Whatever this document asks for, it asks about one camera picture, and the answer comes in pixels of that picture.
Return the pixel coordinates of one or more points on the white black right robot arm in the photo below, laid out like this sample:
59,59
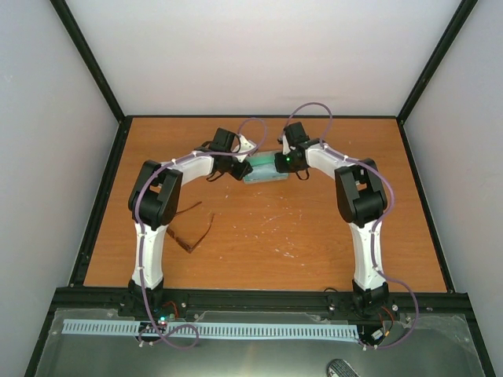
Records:
361,201

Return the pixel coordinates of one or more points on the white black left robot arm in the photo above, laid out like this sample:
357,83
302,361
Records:
154,200

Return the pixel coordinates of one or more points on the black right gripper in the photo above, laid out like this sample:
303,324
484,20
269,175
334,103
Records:
280,166

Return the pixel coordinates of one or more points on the light blue slotted cable duct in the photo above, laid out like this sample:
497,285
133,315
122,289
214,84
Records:
330,332

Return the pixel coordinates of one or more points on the grey glasses case teal lining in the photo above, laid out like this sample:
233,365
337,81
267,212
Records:
263,168

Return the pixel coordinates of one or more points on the brown sunglasses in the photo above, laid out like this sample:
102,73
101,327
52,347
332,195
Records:
190,227

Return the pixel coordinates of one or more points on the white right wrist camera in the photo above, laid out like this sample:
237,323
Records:
284,145

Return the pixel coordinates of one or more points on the black oval foot pedal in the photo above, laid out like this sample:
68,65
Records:
340,368

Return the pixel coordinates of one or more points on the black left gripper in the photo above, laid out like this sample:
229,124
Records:
238,173

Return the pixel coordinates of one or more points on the metal base plate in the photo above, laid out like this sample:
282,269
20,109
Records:
432,346

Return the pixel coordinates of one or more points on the black aluminium frame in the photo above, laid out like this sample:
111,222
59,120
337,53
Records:
76,296

